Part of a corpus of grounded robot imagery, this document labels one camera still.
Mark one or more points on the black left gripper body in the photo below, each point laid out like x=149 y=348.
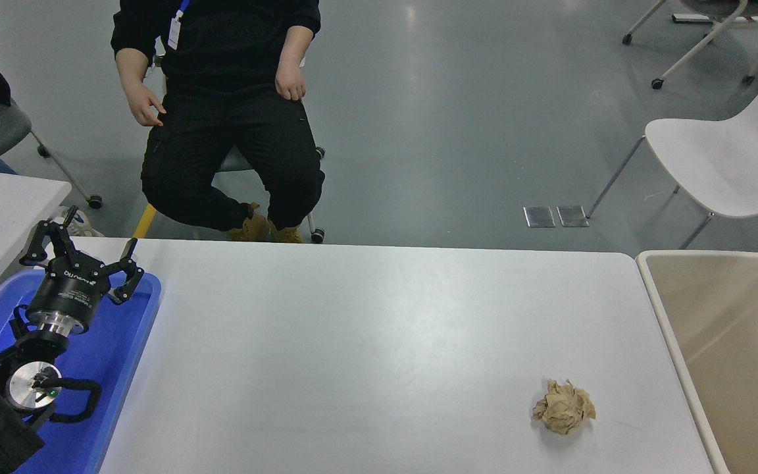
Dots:
x=70 y=289

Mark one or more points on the tan paper ball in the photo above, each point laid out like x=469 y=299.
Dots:
x=563 y=408

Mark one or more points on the person's right hand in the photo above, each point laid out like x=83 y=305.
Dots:
x=147 y=105

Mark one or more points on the person's left hand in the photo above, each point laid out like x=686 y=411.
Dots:
x=291 y=82

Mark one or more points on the white shoe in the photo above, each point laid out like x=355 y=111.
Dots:
x=79 y=227

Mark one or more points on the blue plastic tray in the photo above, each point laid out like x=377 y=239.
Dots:
x=116 y=355

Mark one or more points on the grey wheeled chair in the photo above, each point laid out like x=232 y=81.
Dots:
x=10 y=125

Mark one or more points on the seated person with badge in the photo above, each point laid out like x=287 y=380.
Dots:
x=234 y=118

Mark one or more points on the metal floor plate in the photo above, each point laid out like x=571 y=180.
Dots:
x=539 y=216
x=572 y=216

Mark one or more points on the large pale plastic bin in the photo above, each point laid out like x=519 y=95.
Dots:
x=728 y=342

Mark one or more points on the white shell chair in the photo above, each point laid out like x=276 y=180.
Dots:
x=728 y=164

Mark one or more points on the wheeled white frame chair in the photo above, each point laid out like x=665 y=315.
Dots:
x=714 y=26

